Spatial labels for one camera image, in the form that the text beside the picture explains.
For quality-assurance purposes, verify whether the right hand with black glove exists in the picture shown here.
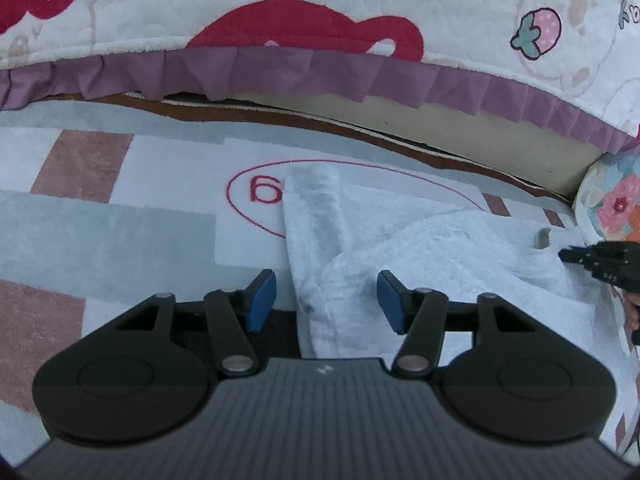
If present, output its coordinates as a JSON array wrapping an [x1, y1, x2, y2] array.
[[624, 292, 640, 332]]

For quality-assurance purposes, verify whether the checked happy dog rug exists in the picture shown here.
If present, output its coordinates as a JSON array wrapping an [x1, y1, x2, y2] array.
[[1, 96, 574, 465]]

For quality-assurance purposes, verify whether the light grey printed t-shirt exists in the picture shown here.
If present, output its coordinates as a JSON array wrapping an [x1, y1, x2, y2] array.
[[282, 161, 637, 441]]

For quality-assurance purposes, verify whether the red bear print bedsheet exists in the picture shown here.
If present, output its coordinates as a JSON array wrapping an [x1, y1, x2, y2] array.
[[1, 0, 639, 153]]

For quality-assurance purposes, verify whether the floral patchwork quilt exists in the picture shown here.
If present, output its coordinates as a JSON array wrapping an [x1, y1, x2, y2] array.
[[573, 154, 640, 245]]

